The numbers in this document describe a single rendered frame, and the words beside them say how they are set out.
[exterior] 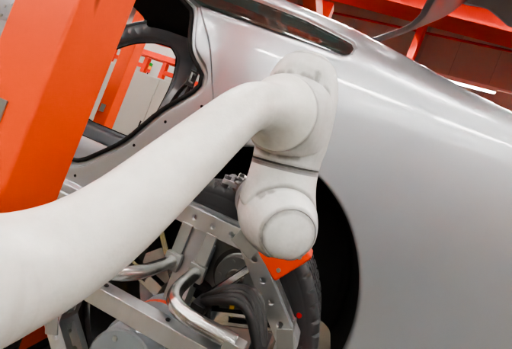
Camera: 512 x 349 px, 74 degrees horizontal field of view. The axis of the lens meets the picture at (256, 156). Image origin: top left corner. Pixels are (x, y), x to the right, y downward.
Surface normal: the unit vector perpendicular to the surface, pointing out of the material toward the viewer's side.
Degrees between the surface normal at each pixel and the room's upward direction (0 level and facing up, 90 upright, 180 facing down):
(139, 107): 90
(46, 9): 90
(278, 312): 90
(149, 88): 90
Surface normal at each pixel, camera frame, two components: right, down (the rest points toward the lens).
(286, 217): 0.11, 0.00
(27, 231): 0.60, -0.76
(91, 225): 0.66, -0.55
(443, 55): -0.31, -0.12
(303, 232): 0.32, 0.11
